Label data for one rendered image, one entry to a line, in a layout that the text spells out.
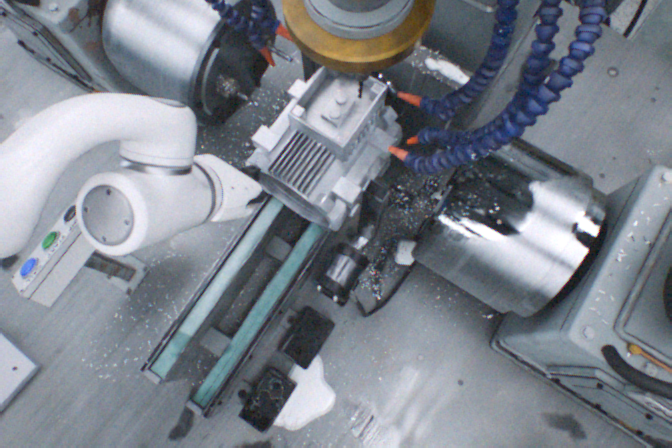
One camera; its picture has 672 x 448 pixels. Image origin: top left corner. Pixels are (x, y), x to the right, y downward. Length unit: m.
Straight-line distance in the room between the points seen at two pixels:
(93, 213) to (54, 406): 0.68
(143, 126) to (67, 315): 0.71
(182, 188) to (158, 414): 0.62
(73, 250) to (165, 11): 0.39
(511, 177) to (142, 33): 0.60
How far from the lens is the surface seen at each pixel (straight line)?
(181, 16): 0.88
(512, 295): 0.79
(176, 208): 0.57
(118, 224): 0.54
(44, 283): 0.90
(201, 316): 0.96
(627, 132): 1.30
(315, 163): 0.80
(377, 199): 0.63
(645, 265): 0.80
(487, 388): 1.09
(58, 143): 0.51
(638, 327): 0.77
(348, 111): 0.81
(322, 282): 0.81
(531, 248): 0.76
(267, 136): 0.85
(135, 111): 0.53
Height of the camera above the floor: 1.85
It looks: 74 degrees down
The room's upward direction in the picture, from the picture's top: 4 degrees counter-clockwise
